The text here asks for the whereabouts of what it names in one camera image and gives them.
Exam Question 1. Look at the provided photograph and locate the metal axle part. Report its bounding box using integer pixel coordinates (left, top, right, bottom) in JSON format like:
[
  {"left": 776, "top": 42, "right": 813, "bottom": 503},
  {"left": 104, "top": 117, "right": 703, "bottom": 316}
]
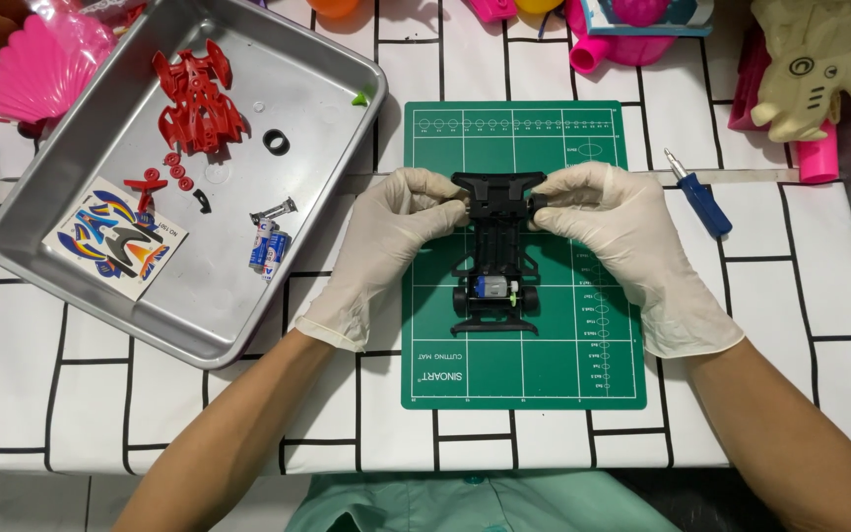
[{"left": 249, "top": 196, "right": 299, "bottom": 227}]

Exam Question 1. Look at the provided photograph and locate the white black-lined tablecloth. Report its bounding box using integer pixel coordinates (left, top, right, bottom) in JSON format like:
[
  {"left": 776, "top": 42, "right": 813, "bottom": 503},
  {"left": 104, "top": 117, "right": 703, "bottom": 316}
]
[{"left": 0, "top": 0, "right": 851, "bottom": 475}]

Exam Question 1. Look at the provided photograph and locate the red toy car body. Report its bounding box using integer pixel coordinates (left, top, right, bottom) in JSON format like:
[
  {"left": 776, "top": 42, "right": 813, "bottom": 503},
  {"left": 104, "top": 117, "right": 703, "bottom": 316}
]
[{"left": 152, "top": 39, "right": 248, "bottom": 155}]

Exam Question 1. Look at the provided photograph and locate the person's left hand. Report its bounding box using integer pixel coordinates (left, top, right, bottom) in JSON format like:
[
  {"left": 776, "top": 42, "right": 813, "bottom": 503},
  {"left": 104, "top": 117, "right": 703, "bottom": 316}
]
[{"left": 296, "top": 167, "right": 471, "bottom": 353}]

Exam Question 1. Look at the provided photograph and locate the colourful sticker sheet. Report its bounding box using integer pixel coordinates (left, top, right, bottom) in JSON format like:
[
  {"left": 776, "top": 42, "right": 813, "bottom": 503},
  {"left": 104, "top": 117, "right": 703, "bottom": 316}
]
[{"left": 42, "top": 176, "right": 189, "bottom": 302}]

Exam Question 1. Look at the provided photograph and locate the orange ball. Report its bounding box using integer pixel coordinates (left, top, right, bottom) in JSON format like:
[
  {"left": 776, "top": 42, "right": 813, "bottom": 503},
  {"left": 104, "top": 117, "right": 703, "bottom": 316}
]
[{"left": 306, "top": 0, "right": 362, "bottom": 19}]

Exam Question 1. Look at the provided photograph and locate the person's right hand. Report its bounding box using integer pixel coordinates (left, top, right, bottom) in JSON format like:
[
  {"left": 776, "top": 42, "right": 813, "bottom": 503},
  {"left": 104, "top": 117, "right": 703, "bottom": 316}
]
[{"left": 529, "top": 161, "right": 746, "bottom": 360}]

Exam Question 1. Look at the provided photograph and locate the blue handled screwdriver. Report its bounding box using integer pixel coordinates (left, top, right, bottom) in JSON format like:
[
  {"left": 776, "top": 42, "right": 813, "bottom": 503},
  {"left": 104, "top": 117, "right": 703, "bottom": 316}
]
[{"left": 663, "top": 147, "right": 734, "bottom": 239}]

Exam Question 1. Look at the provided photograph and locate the person's green shirt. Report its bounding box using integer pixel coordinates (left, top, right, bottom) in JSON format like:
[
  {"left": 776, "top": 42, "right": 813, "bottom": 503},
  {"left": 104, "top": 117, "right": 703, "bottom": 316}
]
[{"left": 284, "top": 469, "right": 682, "bottom": 532}]

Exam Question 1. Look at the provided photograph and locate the pink plastic block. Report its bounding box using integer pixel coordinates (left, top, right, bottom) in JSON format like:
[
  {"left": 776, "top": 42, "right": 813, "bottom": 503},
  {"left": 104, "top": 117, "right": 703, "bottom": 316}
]
[{"left": 727, "top": 28, "right": 775, "bottom": 133}]

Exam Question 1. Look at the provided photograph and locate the teal edged box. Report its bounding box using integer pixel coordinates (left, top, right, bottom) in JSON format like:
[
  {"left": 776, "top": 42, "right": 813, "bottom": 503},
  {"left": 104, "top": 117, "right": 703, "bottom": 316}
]
[{"left": 581, "top": 0, "right": 715, "bottom": 38}]

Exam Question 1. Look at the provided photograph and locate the green cutting mat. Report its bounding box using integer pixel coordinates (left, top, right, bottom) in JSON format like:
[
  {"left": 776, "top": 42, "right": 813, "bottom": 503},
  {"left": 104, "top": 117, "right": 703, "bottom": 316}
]
[{"left": 401, "top": 101, "right": 648, "bottom": 411}]

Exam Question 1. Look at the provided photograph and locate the pink shell toy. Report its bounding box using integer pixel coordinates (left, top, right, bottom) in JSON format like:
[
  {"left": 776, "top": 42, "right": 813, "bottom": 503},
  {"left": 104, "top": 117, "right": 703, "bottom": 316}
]
[{"left": 0, "top": 12, "right": 118, "bottom": 126}]

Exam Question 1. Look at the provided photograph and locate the small pink toy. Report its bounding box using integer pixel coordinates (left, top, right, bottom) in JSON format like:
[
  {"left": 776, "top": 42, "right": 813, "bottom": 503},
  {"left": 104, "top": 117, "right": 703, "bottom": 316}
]
[{"left": 465, "top": 0, "right": 520, "bottom": 24}]

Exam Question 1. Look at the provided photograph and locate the pink toy watering can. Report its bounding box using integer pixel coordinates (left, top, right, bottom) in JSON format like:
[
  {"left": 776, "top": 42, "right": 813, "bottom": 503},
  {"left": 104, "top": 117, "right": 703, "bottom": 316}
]
[{"left": 563, "top": 0, "right": 679, "bottom": 75}]

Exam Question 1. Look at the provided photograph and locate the black toy car chassis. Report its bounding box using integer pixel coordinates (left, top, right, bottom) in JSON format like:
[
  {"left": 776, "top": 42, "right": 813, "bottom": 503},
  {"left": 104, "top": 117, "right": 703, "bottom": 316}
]
[{"left": 449, "top": 171, "right": 551, "bottom": 335}]

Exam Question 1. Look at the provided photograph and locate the metal baking tray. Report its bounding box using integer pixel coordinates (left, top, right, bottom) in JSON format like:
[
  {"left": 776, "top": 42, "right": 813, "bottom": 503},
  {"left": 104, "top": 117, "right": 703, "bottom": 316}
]
[{"left": 0, "top": 0, "right": 390, "bottom": 370}]

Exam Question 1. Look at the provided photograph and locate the steel ruler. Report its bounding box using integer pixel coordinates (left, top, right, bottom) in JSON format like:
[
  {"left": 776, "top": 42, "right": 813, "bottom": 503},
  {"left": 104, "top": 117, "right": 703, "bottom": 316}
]
[{"left": 631, "top": 167, "right": 800, "bottom": 187}]

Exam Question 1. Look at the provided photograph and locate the blue white battery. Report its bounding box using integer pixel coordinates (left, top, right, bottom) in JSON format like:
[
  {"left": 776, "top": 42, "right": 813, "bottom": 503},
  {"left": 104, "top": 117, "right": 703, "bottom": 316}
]
[
  {"left": 262, "top": 231, "right": 293, "bottom": 284},
  {"left": 248, "top": 220, "right": 277, "bottom": 271}
]

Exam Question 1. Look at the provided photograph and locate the pink plastic tube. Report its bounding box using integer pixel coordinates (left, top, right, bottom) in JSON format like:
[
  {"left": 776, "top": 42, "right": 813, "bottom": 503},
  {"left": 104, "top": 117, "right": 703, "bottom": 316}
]
[{"left": 796, "top": 120, "right": 840, "bottom": 185}]

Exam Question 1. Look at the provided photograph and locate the cream toy animal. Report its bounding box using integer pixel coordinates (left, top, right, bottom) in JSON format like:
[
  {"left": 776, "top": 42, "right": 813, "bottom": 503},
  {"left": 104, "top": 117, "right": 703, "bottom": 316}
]
[{"left": 748, "top": 0, "right": 851, "bottom": 144}]

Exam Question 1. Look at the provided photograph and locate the small silver blue motor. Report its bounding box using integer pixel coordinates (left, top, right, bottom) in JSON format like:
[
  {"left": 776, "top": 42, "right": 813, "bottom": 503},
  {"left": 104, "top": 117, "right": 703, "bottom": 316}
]
[{"left": 472, "top": 277, "right": 521, "bottom": 301}]

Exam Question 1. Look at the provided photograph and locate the clear plastic bag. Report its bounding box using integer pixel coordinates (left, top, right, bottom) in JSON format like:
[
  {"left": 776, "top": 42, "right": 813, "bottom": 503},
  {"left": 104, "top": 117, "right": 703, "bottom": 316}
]
[{"left": 27, "top": 0, "right": 149, "bottom": 38}]

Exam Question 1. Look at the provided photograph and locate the red plastic wing part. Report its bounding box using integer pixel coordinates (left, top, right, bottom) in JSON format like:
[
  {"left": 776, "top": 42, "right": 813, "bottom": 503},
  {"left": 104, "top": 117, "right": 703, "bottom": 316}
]
[{"left": 123, "top": 177, "right": 169, "bottom": 214}]

